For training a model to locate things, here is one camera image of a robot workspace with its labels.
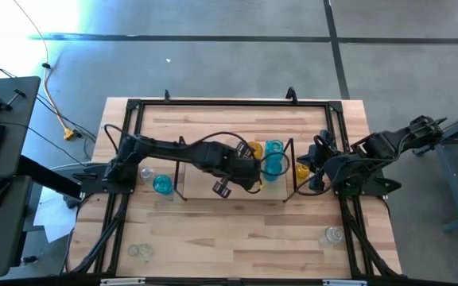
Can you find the clear ribbed narrow bottle vase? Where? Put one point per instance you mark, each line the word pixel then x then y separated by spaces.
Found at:
pixel 332 235

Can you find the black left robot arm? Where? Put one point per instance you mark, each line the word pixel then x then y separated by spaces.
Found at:
pixel 165 151

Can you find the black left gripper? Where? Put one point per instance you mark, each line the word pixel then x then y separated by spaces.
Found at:
pixel 247 172

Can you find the tall blue floral vase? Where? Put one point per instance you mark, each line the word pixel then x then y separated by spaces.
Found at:
pixel 273 148

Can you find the white paper sheets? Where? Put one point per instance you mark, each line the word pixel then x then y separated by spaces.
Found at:
pixel 54 218

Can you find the blue medallion squat jar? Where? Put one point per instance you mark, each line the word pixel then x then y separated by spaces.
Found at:
pixel 162 185

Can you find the yellow ribbed glass jar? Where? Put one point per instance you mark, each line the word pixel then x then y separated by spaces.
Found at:
pixel 303 172

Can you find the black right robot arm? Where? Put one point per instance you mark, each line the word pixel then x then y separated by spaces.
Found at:
pixel 384 143

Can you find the yellow diamond pattern vase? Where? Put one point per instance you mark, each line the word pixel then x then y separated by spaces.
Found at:
pixel 257 151

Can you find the black aluminium rig frame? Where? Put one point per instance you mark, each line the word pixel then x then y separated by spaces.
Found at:
pixel 233 103

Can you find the clear ribbed wide-neck jar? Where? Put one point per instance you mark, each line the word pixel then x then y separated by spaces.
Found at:
pixel 147 175

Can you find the dark table edge clamp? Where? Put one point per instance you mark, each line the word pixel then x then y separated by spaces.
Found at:
pixel 167 95
pixel 291 95

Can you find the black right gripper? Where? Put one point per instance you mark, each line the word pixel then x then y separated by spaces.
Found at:
pixel 324 159

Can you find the black metal wooden shelf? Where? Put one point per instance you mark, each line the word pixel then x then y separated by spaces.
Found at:
pixel 201 182

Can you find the white strip bracket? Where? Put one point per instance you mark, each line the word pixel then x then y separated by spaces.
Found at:
pixel 344 283
pixel 122 281

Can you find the blue diamond pattern vase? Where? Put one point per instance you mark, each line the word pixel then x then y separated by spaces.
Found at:
pixel 272 167

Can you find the grey office desk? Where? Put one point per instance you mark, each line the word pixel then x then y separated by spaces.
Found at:
pixel 10 119

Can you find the clear twisted glass vase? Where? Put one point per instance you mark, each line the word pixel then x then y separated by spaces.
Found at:
pixel 143 252

